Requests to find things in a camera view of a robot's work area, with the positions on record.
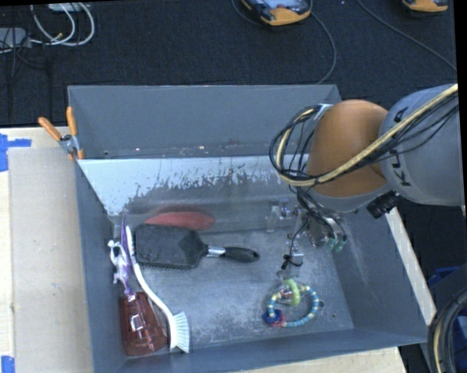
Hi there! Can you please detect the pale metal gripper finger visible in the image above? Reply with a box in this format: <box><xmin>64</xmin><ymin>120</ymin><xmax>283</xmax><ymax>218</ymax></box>
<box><xmin>264</xmin><ymin>199</ymin><xmax>297</xmax><ymax>234</ymax></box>
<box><xmin>276</xmin><ymin>251</ymin><xmax>307</xmax><ymax>282</ymax></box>

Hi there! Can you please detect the grey metal bin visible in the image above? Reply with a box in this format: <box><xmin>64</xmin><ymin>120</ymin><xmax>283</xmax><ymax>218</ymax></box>
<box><xmin>65</xmin><ymin>65</ymin><xmax>432</xmax><ymax>373</ymax></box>

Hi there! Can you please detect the red oval flat pad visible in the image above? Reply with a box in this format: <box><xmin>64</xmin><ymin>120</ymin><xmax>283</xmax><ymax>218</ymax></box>
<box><xmin>143</xmin><ymin>208</ymin><xmax>217</xmax><ymax>235</ymax></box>

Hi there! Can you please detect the red clear plastic container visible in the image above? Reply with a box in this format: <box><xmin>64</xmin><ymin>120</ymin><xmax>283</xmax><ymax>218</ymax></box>
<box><xmin>118</xmin><ymin>290</ymin><xmax>169</xmax><ymax>358</ymax></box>

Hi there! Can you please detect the pale wood flat board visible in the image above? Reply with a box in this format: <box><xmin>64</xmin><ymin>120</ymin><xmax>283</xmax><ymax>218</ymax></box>
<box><xmin>1</xmin><ymin>143</ymin><xmax>97</xmax><ymax>373</ymax></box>

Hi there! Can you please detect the white dish brush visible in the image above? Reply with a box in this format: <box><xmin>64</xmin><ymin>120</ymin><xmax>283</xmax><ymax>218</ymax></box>
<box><xmin>124</xmin><ymin>221</ymin><xmax>191</xmax><ymax>357</ymax></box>

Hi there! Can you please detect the black cylinder on white bracket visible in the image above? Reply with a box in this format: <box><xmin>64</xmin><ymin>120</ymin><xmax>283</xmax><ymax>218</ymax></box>
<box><xmin>364</xmin><ymin>190</ymin><xmax>404</xmax><ymax>220</ymax></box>

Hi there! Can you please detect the black paddle hairbrush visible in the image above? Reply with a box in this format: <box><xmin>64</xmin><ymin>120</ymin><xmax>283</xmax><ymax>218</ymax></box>
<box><xmin>132</xmin><ymin>216</ymin><xmax>261</xmax><ymax>274</ymax></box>

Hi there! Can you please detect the purple and white toy figure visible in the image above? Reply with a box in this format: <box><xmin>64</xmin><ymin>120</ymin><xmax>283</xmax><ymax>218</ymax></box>
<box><xmin>105</xmin><ymin>214</ymin><xmax>137</xmax><ymax>297</ymax></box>

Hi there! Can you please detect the colourful beaded ring rattle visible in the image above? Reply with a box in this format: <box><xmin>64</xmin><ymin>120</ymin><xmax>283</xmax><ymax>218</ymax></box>
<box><xmin>259</xmin><ymin>275</ymin><xmax>327</xmax><ymax>331</ymax></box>

